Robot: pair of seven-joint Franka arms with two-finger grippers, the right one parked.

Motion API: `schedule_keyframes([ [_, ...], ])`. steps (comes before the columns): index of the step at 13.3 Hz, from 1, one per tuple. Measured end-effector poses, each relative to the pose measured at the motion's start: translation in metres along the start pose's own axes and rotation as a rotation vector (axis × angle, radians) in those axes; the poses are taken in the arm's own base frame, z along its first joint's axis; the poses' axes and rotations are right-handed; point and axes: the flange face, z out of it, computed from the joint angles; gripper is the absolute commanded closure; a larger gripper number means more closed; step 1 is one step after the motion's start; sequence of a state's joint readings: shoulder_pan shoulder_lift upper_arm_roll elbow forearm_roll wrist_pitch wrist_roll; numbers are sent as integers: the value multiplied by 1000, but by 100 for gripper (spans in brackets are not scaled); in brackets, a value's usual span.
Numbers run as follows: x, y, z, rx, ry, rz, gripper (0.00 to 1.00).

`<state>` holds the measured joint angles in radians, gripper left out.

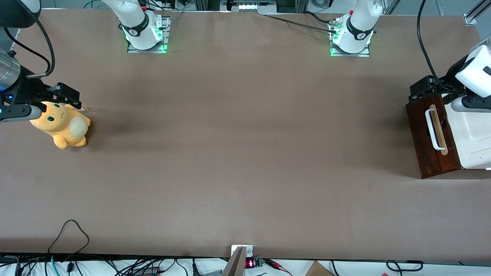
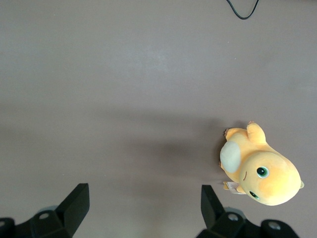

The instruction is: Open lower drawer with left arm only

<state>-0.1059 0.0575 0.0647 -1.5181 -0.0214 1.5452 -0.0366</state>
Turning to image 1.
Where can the dark wooden cabinet frame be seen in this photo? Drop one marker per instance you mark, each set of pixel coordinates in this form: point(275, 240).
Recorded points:
point(441, 173)

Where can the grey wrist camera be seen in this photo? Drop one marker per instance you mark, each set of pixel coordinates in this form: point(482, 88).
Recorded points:
point(19, 113)
point(472, 104)

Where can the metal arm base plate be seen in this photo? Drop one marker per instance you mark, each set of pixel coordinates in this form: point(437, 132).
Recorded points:
point(364, 53)
point(165, 34)

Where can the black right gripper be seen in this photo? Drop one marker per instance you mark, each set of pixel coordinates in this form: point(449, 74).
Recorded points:
point(30, 89)

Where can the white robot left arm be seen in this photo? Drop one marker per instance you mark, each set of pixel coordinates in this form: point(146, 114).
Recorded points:
point(358, 27)

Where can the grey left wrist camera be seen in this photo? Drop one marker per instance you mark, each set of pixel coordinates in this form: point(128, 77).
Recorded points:
point(472, 104)

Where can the aluminium extrusion profile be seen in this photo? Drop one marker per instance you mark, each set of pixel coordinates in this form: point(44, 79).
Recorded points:
point(473, 15)

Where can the brown cardboard piece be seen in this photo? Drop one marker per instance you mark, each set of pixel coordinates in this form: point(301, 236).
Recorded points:
point(318, 270)

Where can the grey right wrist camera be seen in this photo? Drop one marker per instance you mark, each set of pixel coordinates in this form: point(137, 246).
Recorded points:
point(19, 113)

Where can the grey metal beam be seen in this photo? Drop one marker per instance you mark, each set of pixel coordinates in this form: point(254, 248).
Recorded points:
point(234, 266)

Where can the small aluminium bracket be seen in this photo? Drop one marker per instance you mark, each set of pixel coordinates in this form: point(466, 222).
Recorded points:
point(249, 251)

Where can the white LED light bar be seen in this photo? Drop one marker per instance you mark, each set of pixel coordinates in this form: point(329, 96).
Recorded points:
point(251, 6)

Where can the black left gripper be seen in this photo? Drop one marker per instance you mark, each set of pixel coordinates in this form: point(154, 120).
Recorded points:
point(448, 81)

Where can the red and black clip leads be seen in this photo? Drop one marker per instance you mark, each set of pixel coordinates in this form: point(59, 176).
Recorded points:
point(278, 265)

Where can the orange plush toy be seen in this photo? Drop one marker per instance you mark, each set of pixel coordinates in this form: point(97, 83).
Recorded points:
point(65, 130)

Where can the black power adapter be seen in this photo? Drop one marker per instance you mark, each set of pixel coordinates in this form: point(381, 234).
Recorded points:
point(147, 271)

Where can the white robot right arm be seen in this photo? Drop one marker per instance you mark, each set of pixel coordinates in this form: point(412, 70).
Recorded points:
point(138, 23)

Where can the red LED display module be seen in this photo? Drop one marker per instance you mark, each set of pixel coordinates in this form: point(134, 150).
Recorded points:
point(250, 263)

